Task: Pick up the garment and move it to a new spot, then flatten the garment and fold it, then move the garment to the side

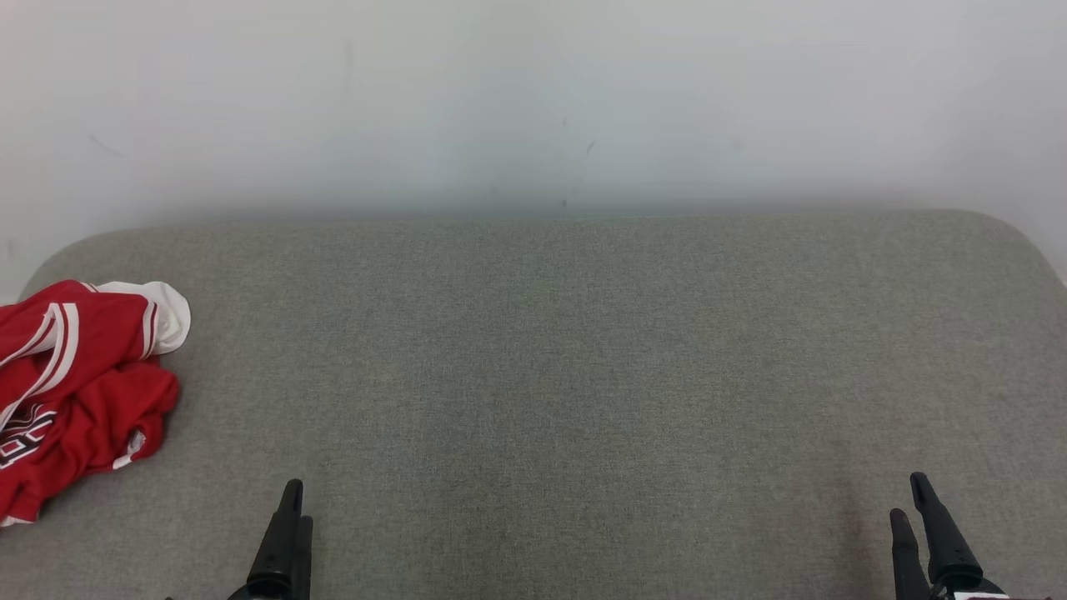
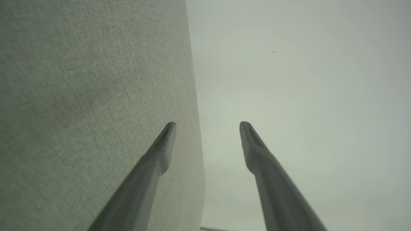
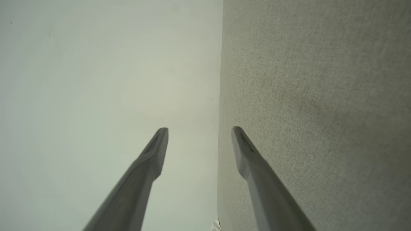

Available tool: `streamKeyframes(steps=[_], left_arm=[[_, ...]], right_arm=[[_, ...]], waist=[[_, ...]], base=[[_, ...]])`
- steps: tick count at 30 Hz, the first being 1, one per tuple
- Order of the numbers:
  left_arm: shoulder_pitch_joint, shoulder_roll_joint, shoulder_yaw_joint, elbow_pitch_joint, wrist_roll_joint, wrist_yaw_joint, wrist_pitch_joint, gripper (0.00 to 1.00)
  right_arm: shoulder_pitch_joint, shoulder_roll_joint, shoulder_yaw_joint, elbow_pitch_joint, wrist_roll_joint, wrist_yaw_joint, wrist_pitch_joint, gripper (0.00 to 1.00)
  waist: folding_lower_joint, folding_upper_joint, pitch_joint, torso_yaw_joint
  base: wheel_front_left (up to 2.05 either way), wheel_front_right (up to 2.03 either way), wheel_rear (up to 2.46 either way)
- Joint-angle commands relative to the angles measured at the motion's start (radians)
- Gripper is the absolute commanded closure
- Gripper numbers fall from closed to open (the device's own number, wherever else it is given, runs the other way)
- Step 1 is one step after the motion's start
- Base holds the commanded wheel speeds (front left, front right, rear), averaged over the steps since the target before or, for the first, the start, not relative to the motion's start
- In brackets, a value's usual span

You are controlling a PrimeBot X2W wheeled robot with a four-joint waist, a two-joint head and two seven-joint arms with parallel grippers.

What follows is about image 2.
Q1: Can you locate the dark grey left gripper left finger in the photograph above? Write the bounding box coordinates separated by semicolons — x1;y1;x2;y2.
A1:
87;122;177;231

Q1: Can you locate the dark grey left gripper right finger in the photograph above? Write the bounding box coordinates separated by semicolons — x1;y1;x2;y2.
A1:
239;121;328;231

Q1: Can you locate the grey fabric sofa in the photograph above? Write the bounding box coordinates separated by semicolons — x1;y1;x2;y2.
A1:
0;0;206;231

